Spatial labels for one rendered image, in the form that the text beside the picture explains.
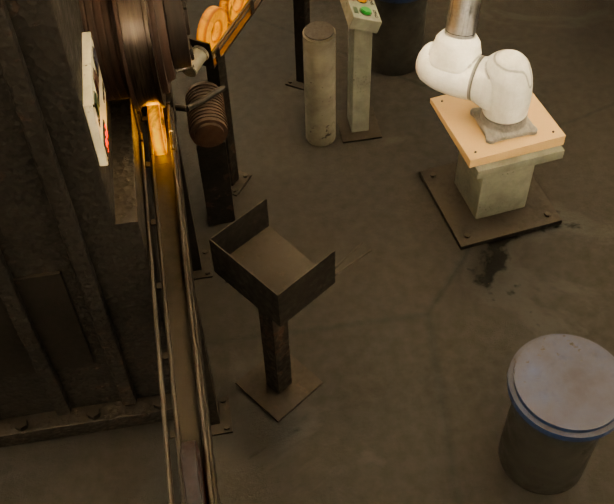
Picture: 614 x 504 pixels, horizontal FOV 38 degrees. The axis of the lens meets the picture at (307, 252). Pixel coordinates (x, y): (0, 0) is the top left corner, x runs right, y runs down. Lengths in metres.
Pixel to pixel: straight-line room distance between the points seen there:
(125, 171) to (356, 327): 1.07
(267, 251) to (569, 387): 0.88
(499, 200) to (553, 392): 1.05
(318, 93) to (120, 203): 1.34
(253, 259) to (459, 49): 1.05
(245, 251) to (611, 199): 1.60
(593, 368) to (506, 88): 0.97
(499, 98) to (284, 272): 1.01
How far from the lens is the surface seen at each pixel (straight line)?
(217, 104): 3.03
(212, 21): 2.98
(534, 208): 3.43
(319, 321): 3.05
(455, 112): 3.22
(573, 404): 2.47
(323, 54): 3.31
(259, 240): 2.49
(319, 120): 3.51
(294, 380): 2.92
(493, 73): 3.00
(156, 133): 2.56
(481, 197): 3.26
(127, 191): 2.30
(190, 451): 1.98
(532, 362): 2.51
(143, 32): 2.20
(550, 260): 3.30
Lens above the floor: 2.50
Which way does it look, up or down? 51 degrees down
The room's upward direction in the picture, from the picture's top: 2 degrees counter-clockwise
